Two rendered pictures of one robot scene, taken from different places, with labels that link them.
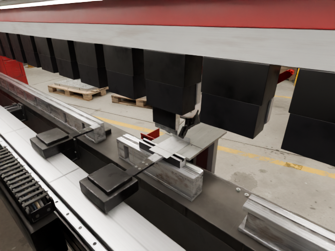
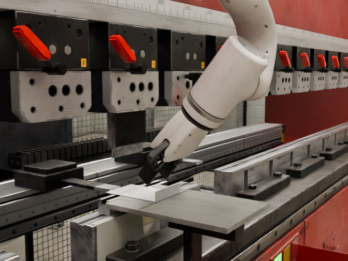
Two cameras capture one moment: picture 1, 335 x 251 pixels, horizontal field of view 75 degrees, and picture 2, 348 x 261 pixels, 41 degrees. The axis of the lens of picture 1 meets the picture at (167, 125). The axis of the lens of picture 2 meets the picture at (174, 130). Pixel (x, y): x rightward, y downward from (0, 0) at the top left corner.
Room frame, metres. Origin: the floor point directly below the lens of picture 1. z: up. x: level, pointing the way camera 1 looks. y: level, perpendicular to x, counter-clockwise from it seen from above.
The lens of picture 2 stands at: (0.62, -0.96, 1.25)
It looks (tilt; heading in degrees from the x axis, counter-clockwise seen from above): 7 degrees down; 83
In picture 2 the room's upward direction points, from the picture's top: straight up
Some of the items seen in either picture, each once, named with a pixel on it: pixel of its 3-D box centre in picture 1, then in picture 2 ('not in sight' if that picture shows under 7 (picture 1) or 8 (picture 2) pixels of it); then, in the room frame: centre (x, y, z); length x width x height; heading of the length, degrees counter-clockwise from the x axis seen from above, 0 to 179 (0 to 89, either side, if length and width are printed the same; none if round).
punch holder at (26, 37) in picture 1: (36, 50); (292, 69); (1.29, 0.74, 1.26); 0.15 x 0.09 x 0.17; 49
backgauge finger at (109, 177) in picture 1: (130, 171); (71, 177); (0.52, 0.11, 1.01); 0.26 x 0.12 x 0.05; 139
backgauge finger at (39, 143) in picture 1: (71, 134); (161, 155); (0.76, 0.38, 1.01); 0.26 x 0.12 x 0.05; 139
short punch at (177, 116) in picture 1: (165, 117); (127, 132); (0.65, 0.01, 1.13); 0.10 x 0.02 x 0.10; 49
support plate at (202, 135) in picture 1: (190, 136); (187, 205); (0.76, -0.09, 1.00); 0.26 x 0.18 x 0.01; 139
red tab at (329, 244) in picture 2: not in sight; (331, 246); (1.45, 0.67, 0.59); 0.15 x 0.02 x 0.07; 49
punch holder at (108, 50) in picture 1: (128, 69); (175, 69); (0.77, 0.14, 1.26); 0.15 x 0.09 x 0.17; 49
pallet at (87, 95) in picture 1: (82, 87); not in sight; (4.59, 1.83, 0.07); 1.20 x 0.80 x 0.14; 61
